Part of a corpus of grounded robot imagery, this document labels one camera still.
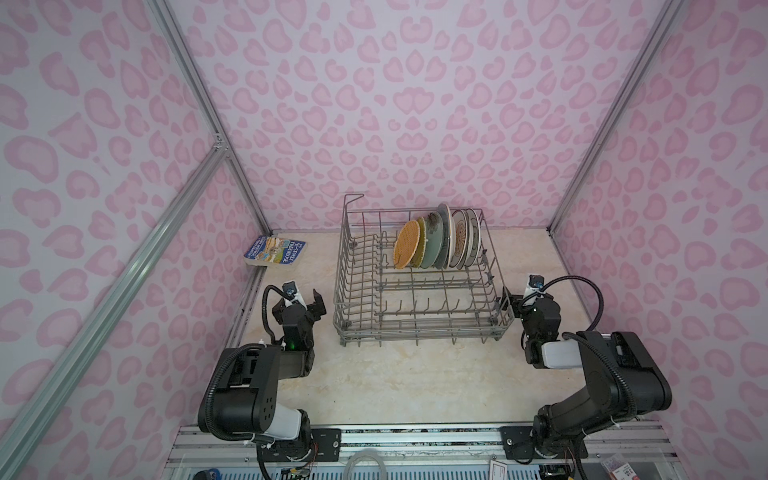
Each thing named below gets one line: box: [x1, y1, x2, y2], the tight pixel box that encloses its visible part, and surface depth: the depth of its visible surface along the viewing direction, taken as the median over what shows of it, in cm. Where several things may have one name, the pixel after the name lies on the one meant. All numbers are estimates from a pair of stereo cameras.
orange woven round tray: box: [393, 220, 421, 270], surface depth 108 cm
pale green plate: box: [421, 211, 444, 269], surface depth 97 cm
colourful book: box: [243, 236, 307, 266], surface depth 113 cm
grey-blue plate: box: [435, 202, 452, 270], surface depth 94 cm
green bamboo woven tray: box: [411, 216, 427, 268], surface depth 97 cm
